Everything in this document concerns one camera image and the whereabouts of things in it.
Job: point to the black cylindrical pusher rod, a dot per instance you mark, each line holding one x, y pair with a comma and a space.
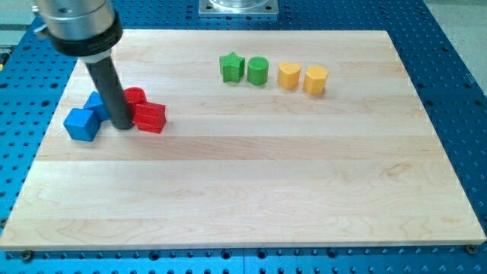
106, 81

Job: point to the red cylinder block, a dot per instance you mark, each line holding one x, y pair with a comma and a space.
134, 96

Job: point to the red ridged block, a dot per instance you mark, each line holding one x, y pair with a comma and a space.
150, 117

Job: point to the wooden board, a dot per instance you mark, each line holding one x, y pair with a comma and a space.
244, 165

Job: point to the blue block behind rod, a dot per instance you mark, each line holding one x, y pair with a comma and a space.
96, 104

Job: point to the blue cube block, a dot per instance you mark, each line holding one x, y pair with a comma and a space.
82, 124

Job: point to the green star block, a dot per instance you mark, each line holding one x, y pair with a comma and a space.
231, 67

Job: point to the green cylinder block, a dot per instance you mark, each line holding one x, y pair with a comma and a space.
257, 70

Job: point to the yellow heart block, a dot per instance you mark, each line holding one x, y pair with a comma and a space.
288, 75

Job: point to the yellow pentagon block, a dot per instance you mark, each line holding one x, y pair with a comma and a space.
315, 79

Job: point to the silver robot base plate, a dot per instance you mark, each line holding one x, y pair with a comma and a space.
239, 7

